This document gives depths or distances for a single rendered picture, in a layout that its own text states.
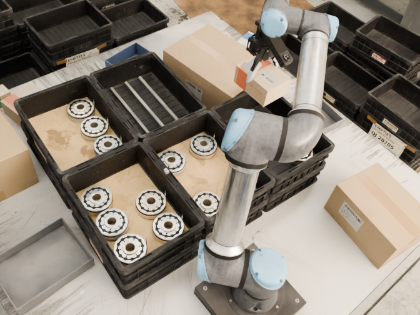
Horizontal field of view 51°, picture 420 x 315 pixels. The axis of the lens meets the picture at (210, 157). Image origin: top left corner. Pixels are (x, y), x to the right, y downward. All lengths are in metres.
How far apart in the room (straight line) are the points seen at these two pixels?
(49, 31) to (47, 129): 1.13
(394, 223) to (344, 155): 0.46
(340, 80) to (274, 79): 1.34
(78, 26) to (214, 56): 1.10
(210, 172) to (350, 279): 0.62
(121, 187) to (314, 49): 0.79
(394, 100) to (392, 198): 1.09
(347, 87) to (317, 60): 1.61
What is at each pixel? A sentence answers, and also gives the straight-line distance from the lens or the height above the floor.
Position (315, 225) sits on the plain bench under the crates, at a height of 0.70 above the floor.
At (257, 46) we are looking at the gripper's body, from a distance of 1.53.
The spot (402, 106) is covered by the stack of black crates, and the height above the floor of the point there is 0.49.
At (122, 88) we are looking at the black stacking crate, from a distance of 1.91.
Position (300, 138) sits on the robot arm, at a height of 1.34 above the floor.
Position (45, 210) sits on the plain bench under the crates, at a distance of 1.72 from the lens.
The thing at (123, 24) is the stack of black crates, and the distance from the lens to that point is 3.04.
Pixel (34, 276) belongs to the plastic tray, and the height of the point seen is 0.70.
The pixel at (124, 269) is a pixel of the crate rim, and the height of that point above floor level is 0.93.
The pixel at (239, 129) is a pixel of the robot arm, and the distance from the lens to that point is 1.08.
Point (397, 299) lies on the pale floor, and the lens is 2.59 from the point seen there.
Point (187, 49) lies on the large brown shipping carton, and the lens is 2.00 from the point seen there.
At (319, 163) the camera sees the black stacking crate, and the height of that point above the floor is 0.84.
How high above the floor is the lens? 2.13
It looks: 51 degrees down
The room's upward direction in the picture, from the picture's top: 10 degrees clockwise
